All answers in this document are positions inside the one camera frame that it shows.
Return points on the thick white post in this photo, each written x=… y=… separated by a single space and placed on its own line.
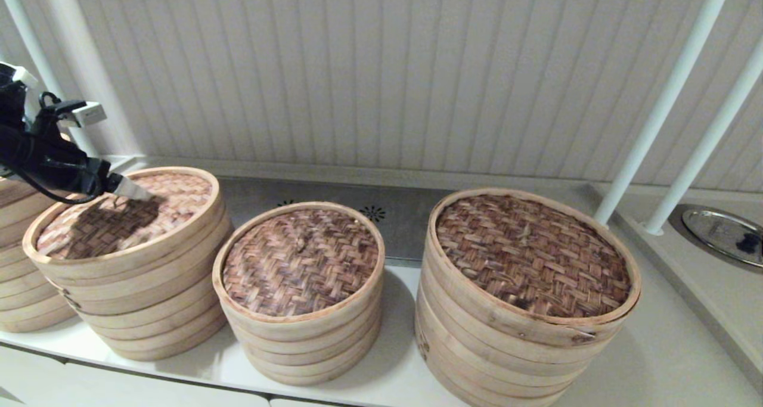
x=89 y=49

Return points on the small bamboo steamer stack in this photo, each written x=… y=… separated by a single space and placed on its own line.
x=310 y=365

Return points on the large right bamboo steamer stack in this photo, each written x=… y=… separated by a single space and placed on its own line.
x=530 y=255

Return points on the large bamboo steamer stack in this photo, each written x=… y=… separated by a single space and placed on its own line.
x=489 y=371
x=530 y=255

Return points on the small woven bamboo steamer lid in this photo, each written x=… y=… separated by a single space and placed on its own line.
x=298 y=264

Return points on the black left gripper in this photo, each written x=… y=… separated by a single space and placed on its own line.
x=53 y=162

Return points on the square metal lid with knob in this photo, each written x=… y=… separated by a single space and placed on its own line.
x=411 y=222

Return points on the round stainless steel pot lid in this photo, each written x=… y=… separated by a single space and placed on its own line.
x=715 y=231

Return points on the thin white metal pole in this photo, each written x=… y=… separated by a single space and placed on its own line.
x=24 y=31
x=661 y=103
x=703 y=148

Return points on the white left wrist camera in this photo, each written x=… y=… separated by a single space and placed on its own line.
x=89 y=114

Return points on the white cabinet front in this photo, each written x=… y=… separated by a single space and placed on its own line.
x=119 y=389

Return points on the second-left bamboo steamer stack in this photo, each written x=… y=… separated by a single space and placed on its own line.
x=149 y=317

